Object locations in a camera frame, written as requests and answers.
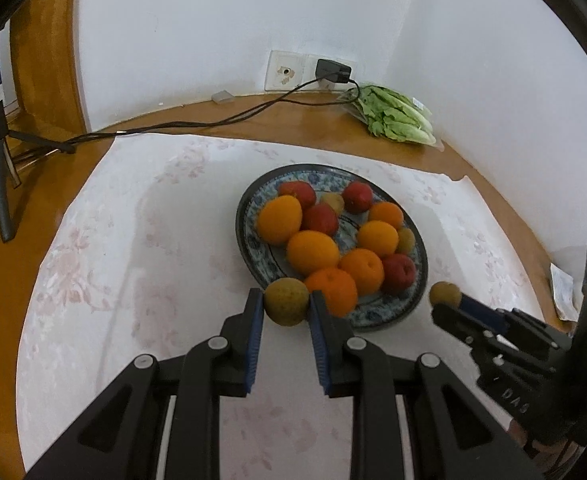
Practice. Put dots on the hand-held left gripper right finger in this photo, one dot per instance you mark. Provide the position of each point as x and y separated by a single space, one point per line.
321 345

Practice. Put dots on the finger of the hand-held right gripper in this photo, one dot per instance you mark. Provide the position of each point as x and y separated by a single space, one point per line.
478 310
453 320

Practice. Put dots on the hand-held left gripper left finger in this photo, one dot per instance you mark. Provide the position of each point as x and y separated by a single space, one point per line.
254 340

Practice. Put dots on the small brown round fruit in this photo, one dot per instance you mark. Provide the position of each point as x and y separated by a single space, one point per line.
406 240
286 301
444 293
332 201

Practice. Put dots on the blue patterned plate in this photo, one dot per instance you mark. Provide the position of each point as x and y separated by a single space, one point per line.
403 305

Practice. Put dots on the reddish orange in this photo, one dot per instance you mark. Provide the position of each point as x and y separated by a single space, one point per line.
336 290

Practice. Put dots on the red apple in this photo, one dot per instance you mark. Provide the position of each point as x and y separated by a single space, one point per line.
357 196
297 192
319 218
399 272

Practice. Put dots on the pointed orange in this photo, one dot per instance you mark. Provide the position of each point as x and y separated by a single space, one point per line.
362 270

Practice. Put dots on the large orange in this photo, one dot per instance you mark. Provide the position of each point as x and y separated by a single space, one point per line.
378 238
313 251

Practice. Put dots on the oval orange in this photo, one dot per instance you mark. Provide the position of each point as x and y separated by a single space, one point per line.
280 219

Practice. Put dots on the small orange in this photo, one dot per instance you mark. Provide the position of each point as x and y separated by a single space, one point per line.
386 214

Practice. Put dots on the white paper booklet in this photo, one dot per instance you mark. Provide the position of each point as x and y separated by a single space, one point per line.
566 290

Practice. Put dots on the white floral tablecloth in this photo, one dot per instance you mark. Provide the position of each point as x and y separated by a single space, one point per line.
148 260

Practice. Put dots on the bagged romaine lettuce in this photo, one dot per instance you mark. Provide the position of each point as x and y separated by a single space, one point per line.
398 117

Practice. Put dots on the small grey block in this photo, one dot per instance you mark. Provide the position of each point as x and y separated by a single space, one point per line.
223 97

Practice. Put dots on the black charger plug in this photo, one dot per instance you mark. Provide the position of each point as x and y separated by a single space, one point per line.
332 70

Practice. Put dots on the small grey tripod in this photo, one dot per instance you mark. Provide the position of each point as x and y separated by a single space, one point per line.
1 200

